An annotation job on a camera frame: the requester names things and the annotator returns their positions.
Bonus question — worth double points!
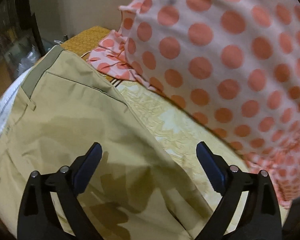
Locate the khaki pants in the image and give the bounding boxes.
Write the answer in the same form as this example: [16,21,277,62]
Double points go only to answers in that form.
[0,45,213,240]

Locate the left polka dot pillow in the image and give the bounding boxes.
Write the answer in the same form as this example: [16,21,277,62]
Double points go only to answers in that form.
[88,0,300,207]

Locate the dark cabinet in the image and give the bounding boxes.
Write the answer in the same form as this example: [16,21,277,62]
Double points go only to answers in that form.
[0,0,46,80]

